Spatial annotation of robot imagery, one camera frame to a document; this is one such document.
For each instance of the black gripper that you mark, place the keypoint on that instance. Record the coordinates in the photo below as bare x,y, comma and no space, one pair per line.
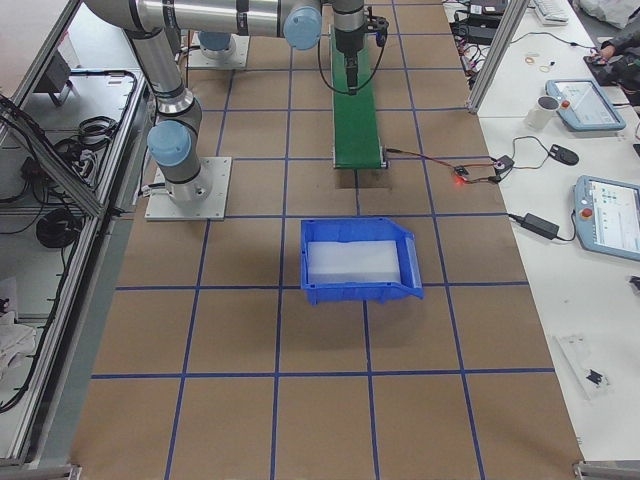
346,44

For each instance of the near teach pendant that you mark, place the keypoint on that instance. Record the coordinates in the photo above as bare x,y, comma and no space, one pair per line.
607,216

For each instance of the black power adapter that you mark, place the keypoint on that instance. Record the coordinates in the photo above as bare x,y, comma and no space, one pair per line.
540,226

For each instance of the black computer mouse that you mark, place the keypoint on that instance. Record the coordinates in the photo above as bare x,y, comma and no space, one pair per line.
563,155

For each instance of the far teach pendant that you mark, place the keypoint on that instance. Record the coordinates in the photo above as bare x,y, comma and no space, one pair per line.
584,105

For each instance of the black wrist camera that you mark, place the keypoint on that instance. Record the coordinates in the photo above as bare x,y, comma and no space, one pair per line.
378,25

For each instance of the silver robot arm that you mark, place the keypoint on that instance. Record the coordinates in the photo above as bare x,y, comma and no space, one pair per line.
172,141
216,45

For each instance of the clear plastic bag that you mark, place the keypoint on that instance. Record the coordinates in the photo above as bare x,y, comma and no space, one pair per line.
593,382

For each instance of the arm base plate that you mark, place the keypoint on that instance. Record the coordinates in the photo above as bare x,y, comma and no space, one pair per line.
234,58
203,198

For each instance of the white mug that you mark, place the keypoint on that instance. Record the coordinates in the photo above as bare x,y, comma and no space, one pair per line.
542,112

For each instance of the aluminium frame post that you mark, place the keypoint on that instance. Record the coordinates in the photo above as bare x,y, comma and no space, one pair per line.
502,39

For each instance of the white keyboard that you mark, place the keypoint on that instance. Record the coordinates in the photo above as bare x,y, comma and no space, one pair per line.
550,12

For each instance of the blue plastic bin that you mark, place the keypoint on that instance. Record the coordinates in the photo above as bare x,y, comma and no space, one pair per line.
358,259

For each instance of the green conveyor belt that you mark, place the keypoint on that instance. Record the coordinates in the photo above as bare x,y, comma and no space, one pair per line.
356,138

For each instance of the red LED sensor board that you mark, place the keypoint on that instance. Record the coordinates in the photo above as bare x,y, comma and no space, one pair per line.
461,174

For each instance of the teach pendant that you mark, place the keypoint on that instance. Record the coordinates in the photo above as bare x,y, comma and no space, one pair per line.
607,216
584,105

